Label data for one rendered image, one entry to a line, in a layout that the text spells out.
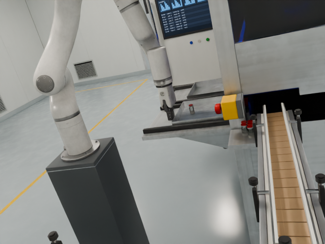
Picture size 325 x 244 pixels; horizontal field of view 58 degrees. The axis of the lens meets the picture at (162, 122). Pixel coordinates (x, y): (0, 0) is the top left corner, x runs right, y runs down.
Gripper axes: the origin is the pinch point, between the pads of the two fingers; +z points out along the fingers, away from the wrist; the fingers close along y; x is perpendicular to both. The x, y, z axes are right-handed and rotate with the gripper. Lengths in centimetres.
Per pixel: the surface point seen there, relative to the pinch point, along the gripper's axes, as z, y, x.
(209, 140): 13.0, -2.3, -16.4
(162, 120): 4.3, 6.2, 7.1
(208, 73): 4, 88, -5
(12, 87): 45, 395, 490
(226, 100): -11.4, -20.2, -28.8
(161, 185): 93, 76, 49
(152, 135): 4.5, -10.3, 7.0
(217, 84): 3, 52, -16
